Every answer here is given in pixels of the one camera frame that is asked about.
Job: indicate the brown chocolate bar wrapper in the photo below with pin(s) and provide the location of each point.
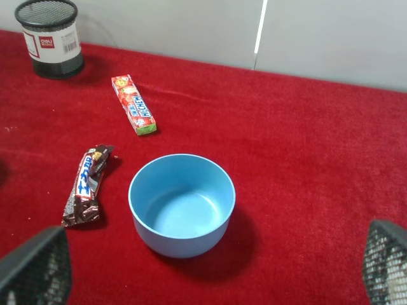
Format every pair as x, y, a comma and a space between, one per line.
82, 205

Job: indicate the red table cloth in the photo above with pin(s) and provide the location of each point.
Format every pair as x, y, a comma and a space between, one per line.
312, 163

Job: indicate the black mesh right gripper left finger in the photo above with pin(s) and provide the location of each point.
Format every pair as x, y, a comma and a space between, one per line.
38, 271

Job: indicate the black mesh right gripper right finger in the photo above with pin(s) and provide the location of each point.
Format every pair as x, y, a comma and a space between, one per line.
384, 263

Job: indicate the black mesh pen holder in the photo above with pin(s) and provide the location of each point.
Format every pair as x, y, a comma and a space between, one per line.
51, 37

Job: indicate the red Hi-Chew candy pack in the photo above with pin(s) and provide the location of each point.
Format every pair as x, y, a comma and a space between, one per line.
138, 114

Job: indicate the blue bowl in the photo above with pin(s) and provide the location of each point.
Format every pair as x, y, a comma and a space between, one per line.
181, 204

